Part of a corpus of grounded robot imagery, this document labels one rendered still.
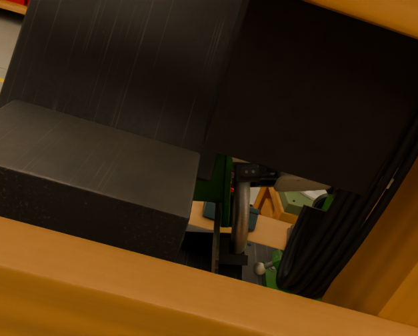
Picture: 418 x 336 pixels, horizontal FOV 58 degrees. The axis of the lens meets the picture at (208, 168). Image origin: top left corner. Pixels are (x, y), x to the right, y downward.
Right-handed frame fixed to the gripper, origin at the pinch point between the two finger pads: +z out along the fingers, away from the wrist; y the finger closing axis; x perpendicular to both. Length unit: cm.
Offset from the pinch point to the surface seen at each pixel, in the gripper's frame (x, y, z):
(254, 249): 10.3, -34.0, -3.6
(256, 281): 18.4, -25.9, -3.0
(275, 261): 14.4, -18.3, -6.8
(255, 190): -54, -238, -23
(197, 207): -2.1, -38.8, 11.8
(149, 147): -1.0, 13.8, 15.5
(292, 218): -2, -63, -20
